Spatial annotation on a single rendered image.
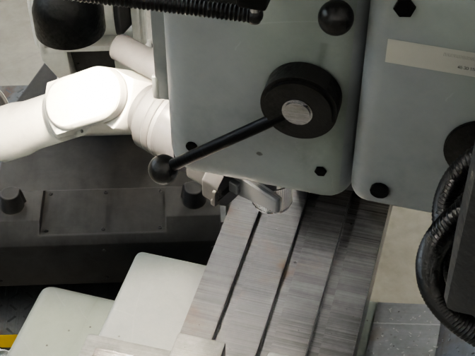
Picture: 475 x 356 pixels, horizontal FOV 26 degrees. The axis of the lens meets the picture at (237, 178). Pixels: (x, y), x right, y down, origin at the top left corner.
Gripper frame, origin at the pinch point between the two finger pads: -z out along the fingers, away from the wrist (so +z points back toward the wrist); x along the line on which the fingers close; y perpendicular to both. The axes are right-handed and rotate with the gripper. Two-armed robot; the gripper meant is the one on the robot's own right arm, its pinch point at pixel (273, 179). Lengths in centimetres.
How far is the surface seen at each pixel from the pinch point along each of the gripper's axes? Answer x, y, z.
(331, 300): 11.4, 30.8, -2.9
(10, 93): 53, 85, 118
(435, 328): 18.9, 34.3, -15.8
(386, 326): 16.3, 36.2, -9.7
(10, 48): 98, 126, 175
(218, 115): -10.5, -17.3, -0.7
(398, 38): -6.1, -31.2, -16.0
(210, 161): -10.8, -11.0, 0.1
